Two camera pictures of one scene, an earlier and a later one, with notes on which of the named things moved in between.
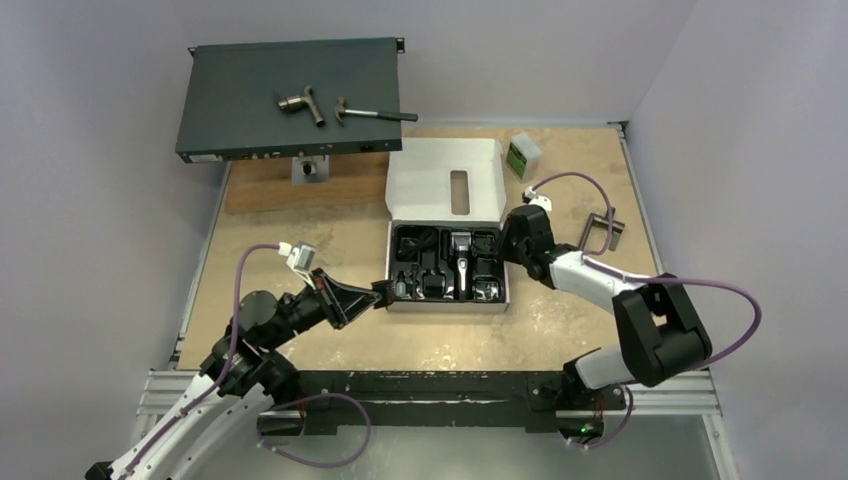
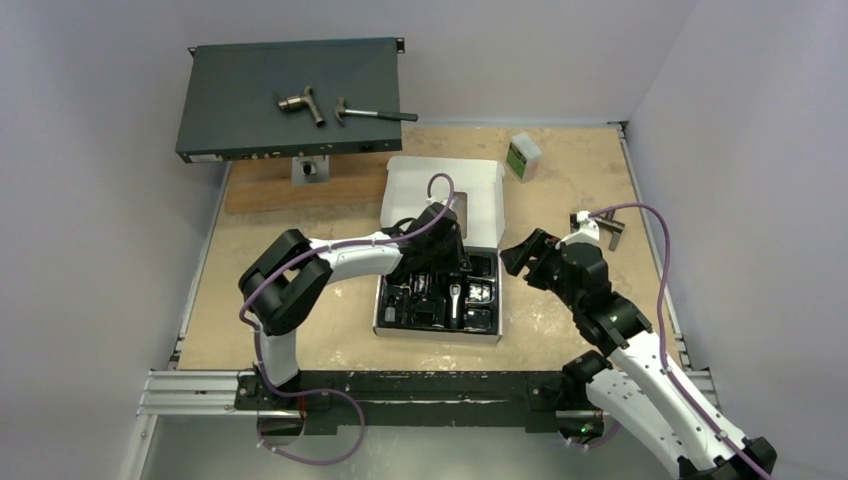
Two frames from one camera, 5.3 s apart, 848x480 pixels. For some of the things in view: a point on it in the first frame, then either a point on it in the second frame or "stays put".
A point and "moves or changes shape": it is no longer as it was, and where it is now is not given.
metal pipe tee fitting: x=296 y=102 stays put
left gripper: x=339 y=302 -> x=458 y=262
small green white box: x=523 y=156 stays put
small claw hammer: x=340 y=110 stays put
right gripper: x=507 y=241 -> x=536 y=257
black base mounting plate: x=329 y=400 stays put
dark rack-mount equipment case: x=231 y=111 stays put
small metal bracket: x=310 y=170 stays put
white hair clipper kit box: x=445 y=204 moves or changes shape
